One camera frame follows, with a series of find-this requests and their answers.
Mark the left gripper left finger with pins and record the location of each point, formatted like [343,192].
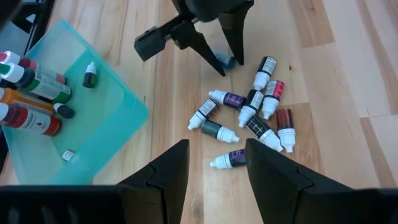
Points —
[149,205]

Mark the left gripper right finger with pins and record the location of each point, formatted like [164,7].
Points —
[295,202]

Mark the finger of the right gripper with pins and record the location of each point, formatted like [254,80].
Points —
[196,40]
[236,31]

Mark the small blue food coloring bottle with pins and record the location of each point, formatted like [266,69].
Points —
[227,60]

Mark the small brown food coloring bottle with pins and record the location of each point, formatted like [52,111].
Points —
[207,108]

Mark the small purple food coloring bottle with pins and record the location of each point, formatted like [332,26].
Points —
[236,157]
[233,100]

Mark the small dark red coloring bottle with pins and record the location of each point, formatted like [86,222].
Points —
[284,119]

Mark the small green food coloring bottle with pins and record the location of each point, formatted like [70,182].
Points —
[89,79]
[211,128]

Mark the red-capped food coloring bottle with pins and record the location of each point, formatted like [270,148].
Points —
[31,119]

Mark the green-capped food coloring bottle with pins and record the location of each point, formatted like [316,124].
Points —
[43,88]

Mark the pink-capped food coloring bottle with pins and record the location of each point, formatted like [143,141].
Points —
[40,70]

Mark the yellow-capped orange food coloring bottle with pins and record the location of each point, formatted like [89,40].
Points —
[25,99]

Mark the small pink food coloring bottle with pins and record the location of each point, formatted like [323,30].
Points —
[275,90]

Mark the green translucent plastic bin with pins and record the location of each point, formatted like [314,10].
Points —
[102,124]

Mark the black aluminium table frame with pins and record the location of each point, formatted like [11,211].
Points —
[40,18]

